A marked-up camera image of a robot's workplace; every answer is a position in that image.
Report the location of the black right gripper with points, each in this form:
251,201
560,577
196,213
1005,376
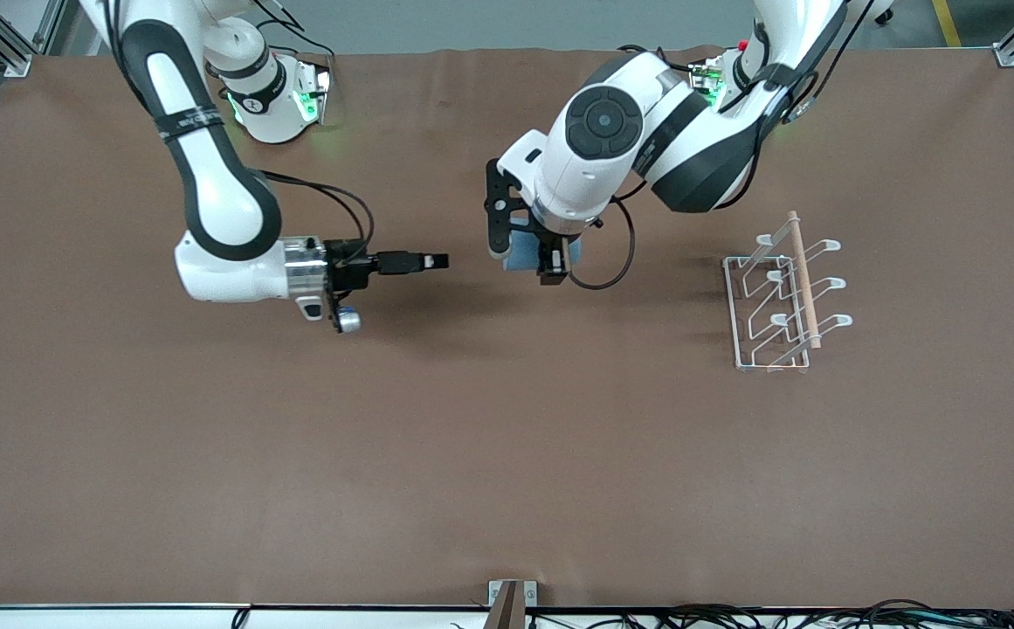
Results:
350,267

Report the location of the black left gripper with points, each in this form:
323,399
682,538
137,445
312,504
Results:
550,259

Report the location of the blue plastic cup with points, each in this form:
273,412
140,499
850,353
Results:
522,255

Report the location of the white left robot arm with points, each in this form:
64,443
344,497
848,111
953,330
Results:
611,122

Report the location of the green-lit arm base connector box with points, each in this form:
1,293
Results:
314,96
706,83

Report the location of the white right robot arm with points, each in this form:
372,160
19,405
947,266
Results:
218,201

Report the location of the black caster wheel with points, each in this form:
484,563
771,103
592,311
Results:
885,14

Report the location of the grey metal bracket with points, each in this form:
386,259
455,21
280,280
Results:
531,594

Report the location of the brown wooden post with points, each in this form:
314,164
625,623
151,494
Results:
506,611

